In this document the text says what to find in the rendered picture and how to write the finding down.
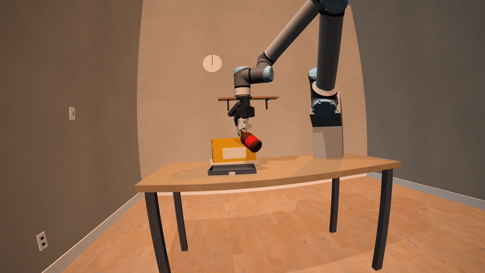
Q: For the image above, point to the yellow bottle crate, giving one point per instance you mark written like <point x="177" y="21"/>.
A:
<point x="230" y="150"/>

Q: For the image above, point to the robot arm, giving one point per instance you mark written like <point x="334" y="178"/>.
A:
<point x="322" y="79"/>

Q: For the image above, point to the brown glass bottle with red label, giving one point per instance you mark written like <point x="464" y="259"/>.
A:
<point x="250" y="141"/>

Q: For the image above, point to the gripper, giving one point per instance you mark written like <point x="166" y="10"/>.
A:
<point x="242" y="113"/>

